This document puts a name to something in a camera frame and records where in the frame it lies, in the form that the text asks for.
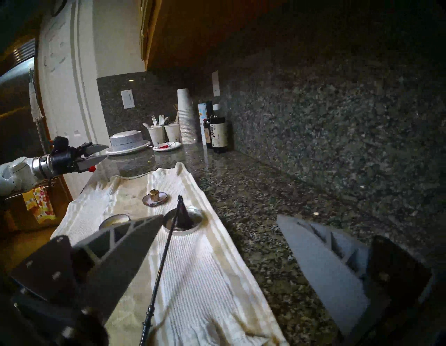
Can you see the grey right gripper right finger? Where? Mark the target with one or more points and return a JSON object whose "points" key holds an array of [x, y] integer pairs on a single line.
{"points": [[331, 272]]}

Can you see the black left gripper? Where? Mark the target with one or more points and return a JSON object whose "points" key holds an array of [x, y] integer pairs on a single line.
{"points": [[68, 160]]}

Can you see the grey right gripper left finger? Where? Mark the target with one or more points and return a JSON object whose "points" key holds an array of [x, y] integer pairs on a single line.
{"points": [[115, 261]]}

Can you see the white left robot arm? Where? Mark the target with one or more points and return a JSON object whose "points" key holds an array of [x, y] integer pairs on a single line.
{"points": [[21, 174]]}

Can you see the blue patterned candle cup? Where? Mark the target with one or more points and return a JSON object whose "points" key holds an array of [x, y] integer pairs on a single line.
{"points": [[113, 219]]}

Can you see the small gold candle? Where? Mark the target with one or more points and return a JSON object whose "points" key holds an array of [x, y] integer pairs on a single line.
{"points": [[154, 196]]}

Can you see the stack of grey paper plates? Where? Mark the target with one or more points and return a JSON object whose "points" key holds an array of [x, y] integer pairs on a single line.
{"points": [[126, 141]]}

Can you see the white paper cup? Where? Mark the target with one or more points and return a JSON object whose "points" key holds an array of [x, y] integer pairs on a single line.
{"points": [[171, 132], [156, 136]]}

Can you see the white panelled door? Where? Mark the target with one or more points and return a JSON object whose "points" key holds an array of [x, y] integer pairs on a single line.
{"points": [[83, 87]]}

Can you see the small dark round dish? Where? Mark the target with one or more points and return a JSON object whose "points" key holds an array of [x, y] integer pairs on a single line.
{"points": [[148, 200]]}

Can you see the yellow red floral towel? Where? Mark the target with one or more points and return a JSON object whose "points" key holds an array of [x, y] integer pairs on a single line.
{"points": [[41, 205]]}

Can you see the white hanging tassel towel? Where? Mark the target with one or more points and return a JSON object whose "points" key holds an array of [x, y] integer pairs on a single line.
{"points": [[36, 101]]}

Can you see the small white paper plate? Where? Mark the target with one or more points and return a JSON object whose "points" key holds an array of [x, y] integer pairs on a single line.
{"points": [[174, 145]]}

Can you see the stainless steel refrigerator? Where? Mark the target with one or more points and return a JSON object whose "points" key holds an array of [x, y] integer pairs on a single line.
{"points": [[15, 104]]}

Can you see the silver round metal lid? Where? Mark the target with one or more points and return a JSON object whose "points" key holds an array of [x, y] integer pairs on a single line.
{"points": [[198, 219]]}

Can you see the white beige striped towel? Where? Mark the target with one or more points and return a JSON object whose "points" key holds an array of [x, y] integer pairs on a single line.
{"points": [[209, 286]]}

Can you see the tall stack of paper cups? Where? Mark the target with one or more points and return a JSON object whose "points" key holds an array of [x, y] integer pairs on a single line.
{"points": [[186, 118]]}

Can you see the white salt canister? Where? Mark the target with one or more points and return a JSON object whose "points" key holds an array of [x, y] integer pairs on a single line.
{"points": [[201, 118]]}

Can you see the soy sauce bottle white cap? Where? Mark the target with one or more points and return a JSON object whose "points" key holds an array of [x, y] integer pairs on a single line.
{"points": [[219, 134]]}

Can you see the wooden upper cabinet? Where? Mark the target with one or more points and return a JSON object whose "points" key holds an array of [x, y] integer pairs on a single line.
{"points": [[195, 28]]}

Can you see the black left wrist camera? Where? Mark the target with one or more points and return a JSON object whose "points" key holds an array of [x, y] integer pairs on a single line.
{"points": [[60, 143]]}

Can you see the white light switch plate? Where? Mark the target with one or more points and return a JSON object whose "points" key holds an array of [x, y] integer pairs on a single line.
{"points": [[127, 99]]}

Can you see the white wall power outlet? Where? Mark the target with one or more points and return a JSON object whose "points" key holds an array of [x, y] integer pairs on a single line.
{"points": [[216, 83]]}

